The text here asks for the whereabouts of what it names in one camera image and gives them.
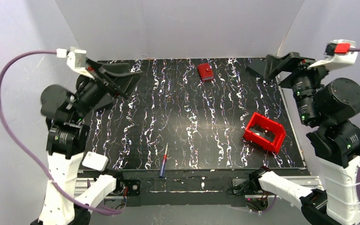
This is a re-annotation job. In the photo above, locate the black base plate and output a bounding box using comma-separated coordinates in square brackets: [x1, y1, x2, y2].
[227, 178, 274, 198]
[109, 180, 141, 197]

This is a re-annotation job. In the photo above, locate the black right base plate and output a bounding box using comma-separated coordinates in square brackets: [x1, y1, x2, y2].
[227, 178, 274, 198]

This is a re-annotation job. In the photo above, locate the blue red screwdriver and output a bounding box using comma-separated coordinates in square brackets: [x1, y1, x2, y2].
[159, 143, 168, 178]

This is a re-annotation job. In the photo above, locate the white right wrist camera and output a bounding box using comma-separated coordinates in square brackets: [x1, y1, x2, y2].
[307, 39, 358, 71]

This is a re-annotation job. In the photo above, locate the red leather card holder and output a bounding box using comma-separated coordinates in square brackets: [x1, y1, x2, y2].
[197, 63, 214, 82]

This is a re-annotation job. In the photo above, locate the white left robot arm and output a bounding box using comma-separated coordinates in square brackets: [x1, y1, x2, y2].
[34, 61, 143, 225]

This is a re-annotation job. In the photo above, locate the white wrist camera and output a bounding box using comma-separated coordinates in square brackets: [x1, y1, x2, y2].
[56, 46, 94, 80]
[307, 39, 358, 71]

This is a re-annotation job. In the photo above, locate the aluminium front rail frame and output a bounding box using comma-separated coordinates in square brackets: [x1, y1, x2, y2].
[71, 175, 327, 225]

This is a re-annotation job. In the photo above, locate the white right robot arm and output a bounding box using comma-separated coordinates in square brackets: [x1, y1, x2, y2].
[248, 52, 360, 225]

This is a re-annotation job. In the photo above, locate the red plastic bin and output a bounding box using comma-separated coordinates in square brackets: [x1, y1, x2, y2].
[243, 112, 286, 154]

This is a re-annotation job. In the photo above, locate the white card near left base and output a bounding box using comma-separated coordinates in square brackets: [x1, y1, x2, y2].
[82, 151, 108, 172]

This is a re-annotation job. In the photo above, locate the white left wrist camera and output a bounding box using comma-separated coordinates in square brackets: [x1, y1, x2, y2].
[56, 46, 94, 80]

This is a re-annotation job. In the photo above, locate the black block far right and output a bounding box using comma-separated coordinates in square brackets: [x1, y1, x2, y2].
[246, 60, 270, 81]

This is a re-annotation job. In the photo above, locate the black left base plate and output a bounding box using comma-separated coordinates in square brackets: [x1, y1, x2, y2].
[109, 180, 141, 197]

